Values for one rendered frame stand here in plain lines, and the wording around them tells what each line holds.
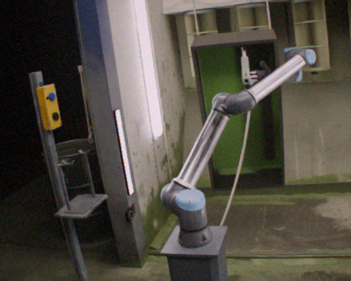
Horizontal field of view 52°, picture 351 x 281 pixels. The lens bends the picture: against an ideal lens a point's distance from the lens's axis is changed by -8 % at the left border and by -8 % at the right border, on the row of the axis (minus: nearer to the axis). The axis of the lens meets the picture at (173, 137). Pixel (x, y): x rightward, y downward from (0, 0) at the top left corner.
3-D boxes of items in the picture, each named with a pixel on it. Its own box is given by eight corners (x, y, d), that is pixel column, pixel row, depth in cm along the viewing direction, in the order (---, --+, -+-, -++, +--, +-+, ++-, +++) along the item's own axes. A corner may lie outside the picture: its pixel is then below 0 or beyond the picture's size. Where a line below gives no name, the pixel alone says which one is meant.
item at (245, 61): (253, 106, 239) (249, 75, 226) (245, 107, 240) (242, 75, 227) (249, 71, 277) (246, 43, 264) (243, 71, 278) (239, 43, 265)
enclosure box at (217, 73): (214, 168, 342) (195, 36, 290) (281, 164, 329) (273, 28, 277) (211, 191, 312) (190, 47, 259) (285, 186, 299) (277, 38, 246)
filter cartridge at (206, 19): (218, 82, 429) (210, 9, 406) (230, 85, 394) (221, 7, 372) (188, 87, 422) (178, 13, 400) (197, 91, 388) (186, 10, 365)
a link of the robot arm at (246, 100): (232, 103, 197) (313, 44, 214) (220, 101, 208) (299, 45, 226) (242, 122, 202) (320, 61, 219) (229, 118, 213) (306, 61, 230)
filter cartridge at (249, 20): (266, 86, 364) (255, 1, 343) (238, 85, 392) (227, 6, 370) (285, 80, 386) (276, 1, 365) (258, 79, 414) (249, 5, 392)
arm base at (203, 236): (208, 248, 193) (206, 232, 191) (174, 247, 199) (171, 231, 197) (215, 231, 211) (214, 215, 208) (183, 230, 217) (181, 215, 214)
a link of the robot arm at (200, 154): (166, 212, 205) (228, 88, 208) (154, 201, 221) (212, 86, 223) (188, 221, 212) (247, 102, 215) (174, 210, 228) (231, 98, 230)
